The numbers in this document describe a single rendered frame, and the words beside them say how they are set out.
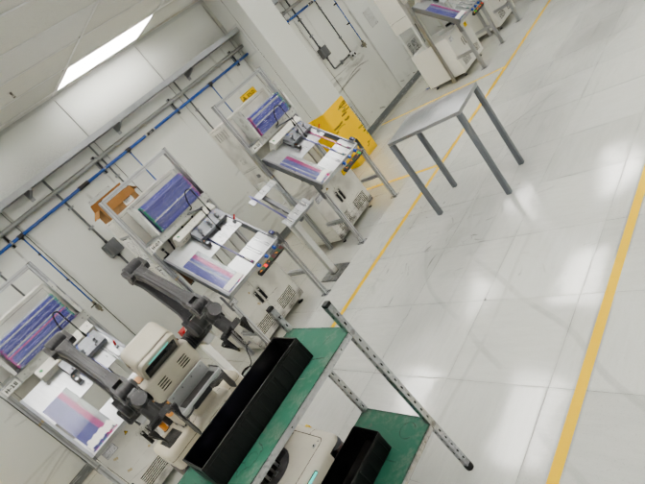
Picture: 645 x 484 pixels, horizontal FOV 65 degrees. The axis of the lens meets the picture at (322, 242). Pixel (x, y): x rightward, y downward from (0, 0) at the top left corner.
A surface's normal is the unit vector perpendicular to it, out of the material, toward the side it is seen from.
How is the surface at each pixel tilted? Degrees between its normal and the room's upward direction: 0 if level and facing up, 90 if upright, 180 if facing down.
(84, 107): 90
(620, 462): 0
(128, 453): 90
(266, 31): 90
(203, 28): 90
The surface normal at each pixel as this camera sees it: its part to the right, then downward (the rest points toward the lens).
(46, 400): 0.02, -0.60
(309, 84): 0.60, -0.14
